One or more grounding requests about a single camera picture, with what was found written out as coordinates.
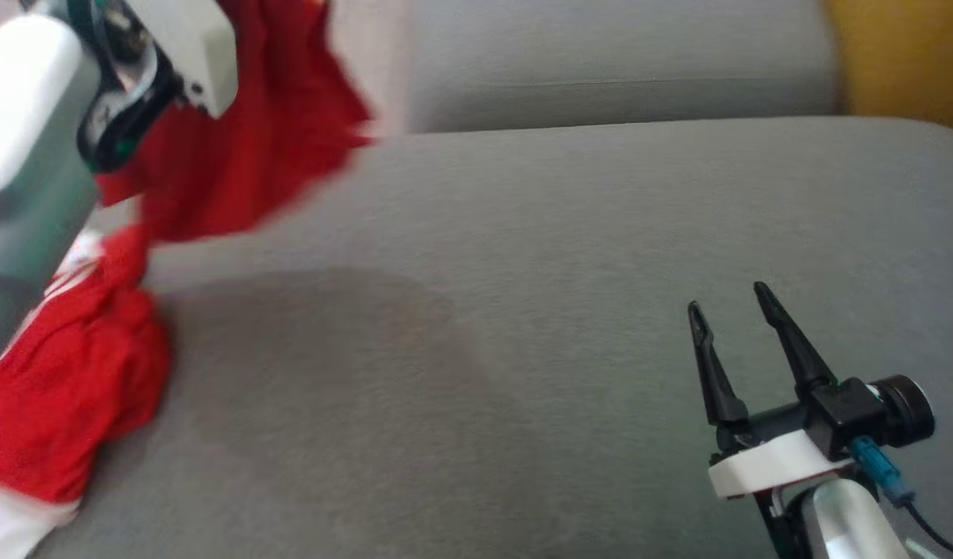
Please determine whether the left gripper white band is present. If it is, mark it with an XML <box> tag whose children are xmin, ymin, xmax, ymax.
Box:
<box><xmin>117</xmin><ymin>0</ymin><xmax>240</xmax><ymax>119</ymax></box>

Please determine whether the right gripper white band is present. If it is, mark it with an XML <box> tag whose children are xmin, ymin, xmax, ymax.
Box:
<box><xmin>687</xmin><ymin>282</ymin><xmax>854</xmax><ymax>499</ymax></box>

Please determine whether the small grey sofa cushion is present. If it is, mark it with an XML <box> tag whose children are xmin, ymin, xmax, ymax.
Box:
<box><xmin>405</xmin><ymin>0</ymin><xmax>840</xmax><ymax>135</ymax></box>

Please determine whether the yellow panel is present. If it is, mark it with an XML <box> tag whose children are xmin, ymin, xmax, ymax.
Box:
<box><xmin>824</xmin><ymin>0</ymin><xmax>953</xmax><ymax>137</ymax></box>

